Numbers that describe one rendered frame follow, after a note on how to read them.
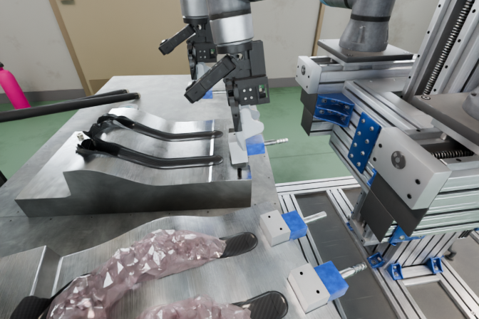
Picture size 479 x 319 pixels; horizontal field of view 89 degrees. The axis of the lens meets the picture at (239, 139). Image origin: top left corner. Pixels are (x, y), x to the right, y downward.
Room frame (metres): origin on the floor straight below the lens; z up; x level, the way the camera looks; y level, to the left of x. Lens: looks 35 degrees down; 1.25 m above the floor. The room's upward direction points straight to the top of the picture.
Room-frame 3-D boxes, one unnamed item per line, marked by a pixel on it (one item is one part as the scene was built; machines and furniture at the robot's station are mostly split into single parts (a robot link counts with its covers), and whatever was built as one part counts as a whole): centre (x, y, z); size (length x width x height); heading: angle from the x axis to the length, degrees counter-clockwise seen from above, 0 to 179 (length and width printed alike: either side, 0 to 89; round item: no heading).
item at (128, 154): (0.48, 0.21, 0.92); 0.35 x 0.16 x 0.09; 93
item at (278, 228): (0.29, -0.11, 0.85); 0.13 x 0.05 x 0.05; 110
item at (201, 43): (0.73, 0.11, 1.09); 0.09 x 0.08 x 0.12; 93
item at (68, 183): (0.49, 0.23, 0.87); 0.50 x 0.26 x 0.14; 93
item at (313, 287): (0.19, -0.15, 0.85); 0.13 x 0.05 x 0.05; 110
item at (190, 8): (0.73, 0.12, 1.17); 0.08 x 0.08 x 0.05
